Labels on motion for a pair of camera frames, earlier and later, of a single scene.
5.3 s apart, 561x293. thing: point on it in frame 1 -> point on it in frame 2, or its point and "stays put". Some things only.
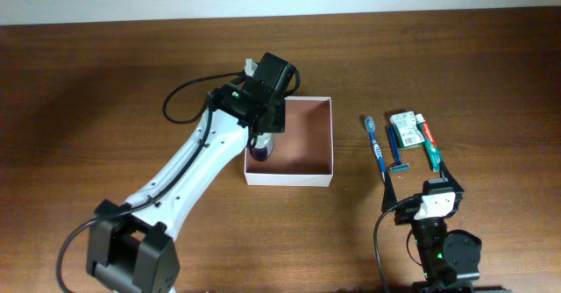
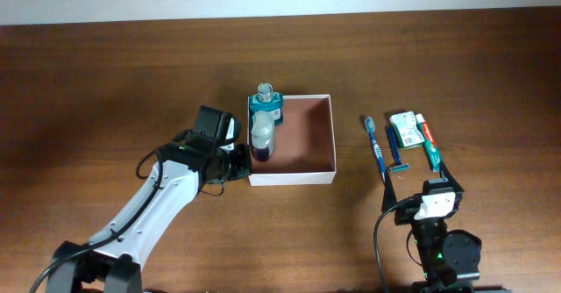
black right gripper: x=406 y=212 stays put
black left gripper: x=279 y=120 -> x=244 y=165
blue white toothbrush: x=370 y=125 stays put
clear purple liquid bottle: x=262 y=146 stays put
